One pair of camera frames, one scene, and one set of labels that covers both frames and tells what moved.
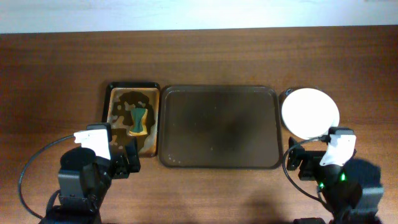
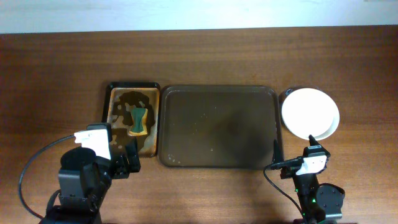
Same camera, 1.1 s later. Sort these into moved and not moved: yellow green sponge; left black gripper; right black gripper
Moved: right black gripper
Not moved: left black gripper; yellow green sponge
